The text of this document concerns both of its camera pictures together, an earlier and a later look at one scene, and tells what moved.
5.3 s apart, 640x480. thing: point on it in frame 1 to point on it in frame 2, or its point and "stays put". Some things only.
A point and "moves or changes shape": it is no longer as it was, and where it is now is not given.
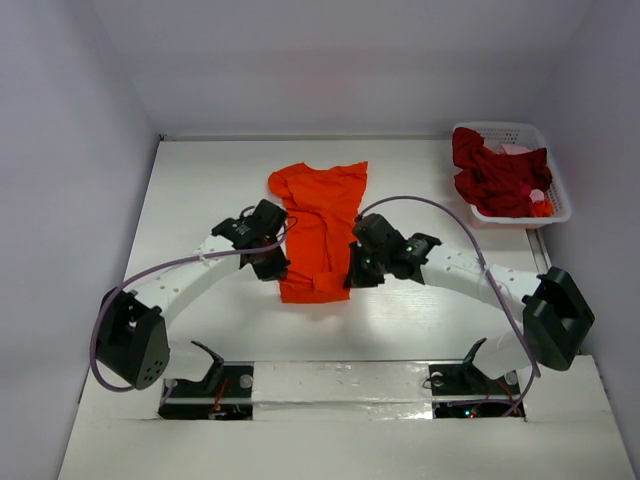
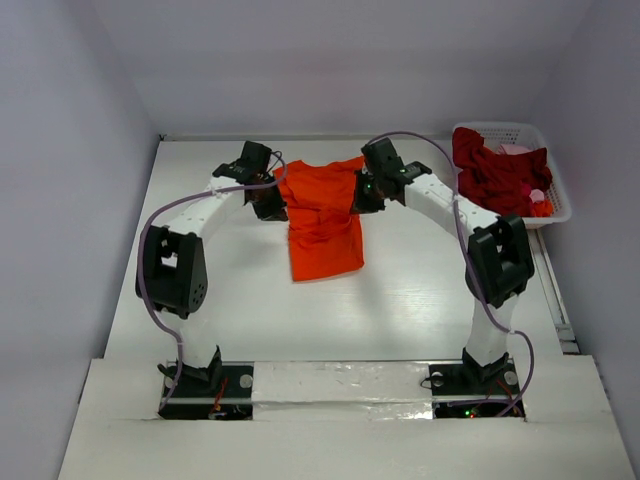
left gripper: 275,271 to 275,212
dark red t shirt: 498,184 stays put
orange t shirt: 323,208 moves or changes shape
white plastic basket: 496,135 stays put
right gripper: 360,270 to 365,198
